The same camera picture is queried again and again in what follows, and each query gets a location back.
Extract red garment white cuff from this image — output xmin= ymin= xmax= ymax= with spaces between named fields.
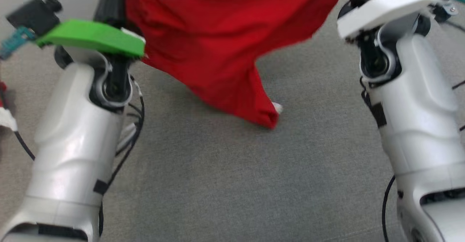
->
xmin=0 ymin=82 xmax=18 ymax=132

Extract teal left camera connector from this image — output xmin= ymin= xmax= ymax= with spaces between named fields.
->
xmin=0 ymin=26 xmax=37 ymax=60

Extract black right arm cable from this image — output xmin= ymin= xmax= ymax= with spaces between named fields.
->
xmin=381 ymin=175 xmax=396 ymax=242

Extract red white sports jersey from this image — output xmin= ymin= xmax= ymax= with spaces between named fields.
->
xmin=125 ymin=0 xmax=347 ymax=130

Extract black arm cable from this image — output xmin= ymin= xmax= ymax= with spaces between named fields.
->
xmin=381 ymin=175 xmax=396 ymax=242
xmin=107 ymin=74 xmax=146 ymax=190

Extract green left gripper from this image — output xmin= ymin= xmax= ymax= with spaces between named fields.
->
xmin=36 ymin=0 xmax=146 ymax=59

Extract grey fabric sofa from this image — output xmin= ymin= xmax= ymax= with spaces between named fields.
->
xmin=0 ymin=0 xmax=465 ymax=242

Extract black left camera cable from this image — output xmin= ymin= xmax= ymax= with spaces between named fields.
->
xmin=14 ymin=130 xmax=36 ymax=161

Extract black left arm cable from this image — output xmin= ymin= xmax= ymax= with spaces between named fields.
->
xmin=107 ymin=74 xmax=146 ymax=190

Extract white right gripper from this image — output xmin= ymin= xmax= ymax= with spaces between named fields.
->
xmin=337 ymin=0 xmax=448 ymax=40

